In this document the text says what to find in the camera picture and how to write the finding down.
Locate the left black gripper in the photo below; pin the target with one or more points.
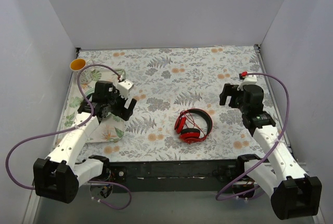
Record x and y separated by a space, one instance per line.
126 108

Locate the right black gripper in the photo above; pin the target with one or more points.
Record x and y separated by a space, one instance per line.
231 97

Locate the red headphones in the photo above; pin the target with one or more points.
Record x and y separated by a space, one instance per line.
188 131

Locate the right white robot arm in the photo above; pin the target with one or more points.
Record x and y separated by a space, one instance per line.
293 193

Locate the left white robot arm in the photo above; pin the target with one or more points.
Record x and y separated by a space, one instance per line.
58 176

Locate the floral rectangular tray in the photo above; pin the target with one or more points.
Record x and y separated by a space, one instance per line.
111 128

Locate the green ceramic plate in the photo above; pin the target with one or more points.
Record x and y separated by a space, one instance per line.
88 95

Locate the floral tablecloth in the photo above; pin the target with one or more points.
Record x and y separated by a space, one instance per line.
166 82

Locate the floral mug yellow inside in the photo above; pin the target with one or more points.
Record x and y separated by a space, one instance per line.
79 68

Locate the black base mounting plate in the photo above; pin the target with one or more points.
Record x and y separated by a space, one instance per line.
174 176

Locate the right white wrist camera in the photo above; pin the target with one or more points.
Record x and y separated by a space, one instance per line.
246 79

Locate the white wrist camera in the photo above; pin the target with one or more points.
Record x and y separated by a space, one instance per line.
124 87
246 79

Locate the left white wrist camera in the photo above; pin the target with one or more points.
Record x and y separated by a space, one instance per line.
124 87

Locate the aluminium frame rail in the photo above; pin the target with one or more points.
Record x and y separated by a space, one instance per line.
149 207

